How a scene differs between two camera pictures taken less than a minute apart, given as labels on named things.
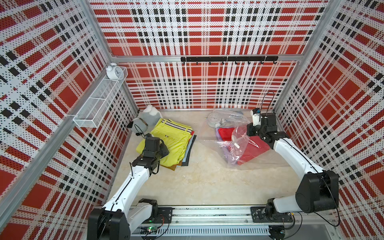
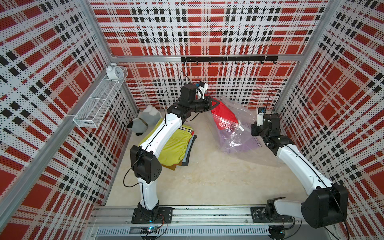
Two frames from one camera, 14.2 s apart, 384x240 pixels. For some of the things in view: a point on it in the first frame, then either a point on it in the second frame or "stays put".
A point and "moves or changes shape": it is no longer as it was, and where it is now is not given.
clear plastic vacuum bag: x=234 y=136 moves or changes shape
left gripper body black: x=163 y=152 to x=199 y=105
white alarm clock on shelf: x=114 y=72 stays put
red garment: x=244 y=147 to x=223 y=118
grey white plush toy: x=149 y=116 stays put
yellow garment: x=174 y=135 stays put
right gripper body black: x=257 y=130 stays put
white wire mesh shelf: x=92 y=112 stays put
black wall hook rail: x=230 y=59 stays put
